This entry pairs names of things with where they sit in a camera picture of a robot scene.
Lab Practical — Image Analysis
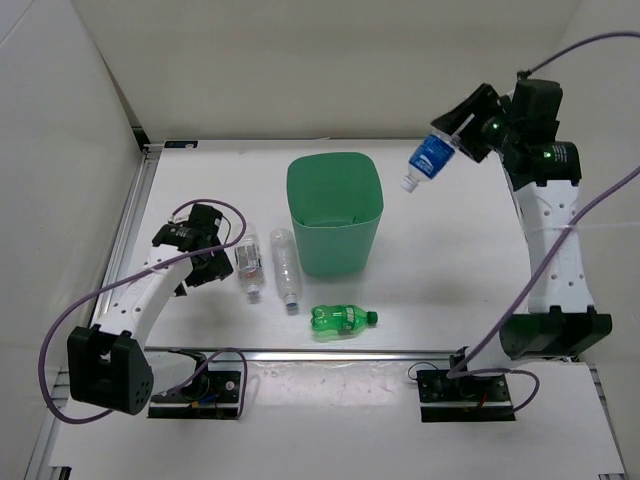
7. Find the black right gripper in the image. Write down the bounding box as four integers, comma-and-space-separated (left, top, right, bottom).
429, 84, 519, 164

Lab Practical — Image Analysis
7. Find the blue label plastic bottle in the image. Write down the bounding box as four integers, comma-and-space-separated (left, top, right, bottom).
401, 130, 456, 193

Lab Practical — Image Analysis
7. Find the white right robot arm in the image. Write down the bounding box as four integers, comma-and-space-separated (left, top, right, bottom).
431, 80, 613, 400

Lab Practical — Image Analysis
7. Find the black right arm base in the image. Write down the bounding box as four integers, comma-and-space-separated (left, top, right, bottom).
407, 361, 516, 423

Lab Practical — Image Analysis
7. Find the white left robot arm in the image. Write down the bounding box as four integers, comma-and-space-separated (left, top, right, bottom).
67, 220, 233, 415

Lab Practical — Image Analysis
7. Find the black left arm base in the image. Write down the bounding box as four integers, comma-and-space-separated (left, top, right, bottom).
147, 347, 249, 420

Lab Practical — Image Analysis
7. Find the green plastic bin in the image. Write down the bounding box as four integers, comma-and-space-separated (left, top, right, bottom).
286, 152, 384, 277

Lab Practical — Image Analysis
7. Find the clear bottle red label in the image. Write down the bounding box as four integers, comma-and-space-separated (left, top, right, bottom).
233, 223, 264, 303

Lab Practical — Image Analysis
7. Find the clear unlabelled plastic bottle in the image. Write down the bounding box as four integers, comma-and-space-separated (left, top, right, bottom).
269, 228, 302, 310

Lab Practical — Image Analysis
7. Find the green soda bottle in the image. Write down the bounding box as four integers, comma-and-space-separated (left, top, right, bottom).
310, 305, 378, 339

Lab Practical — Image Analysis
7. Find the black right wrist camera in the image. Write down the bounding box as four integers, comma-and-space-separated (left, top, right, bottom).
509, 79, 563, 143

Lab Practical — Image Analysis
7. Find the aluminium front rail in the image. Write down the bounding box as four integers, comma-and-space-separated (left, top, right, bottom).
142, 347, 506, 362

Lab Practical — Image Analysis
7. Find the aluminium rail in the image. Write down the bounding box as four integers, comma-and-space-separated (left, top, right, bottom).
69, 144, 164, 369
142, 347, 506, 362

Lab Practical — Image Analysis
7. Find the aluminium left rail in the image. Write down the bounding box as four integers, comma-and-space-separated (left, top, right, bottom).
69, 144, 164, 369

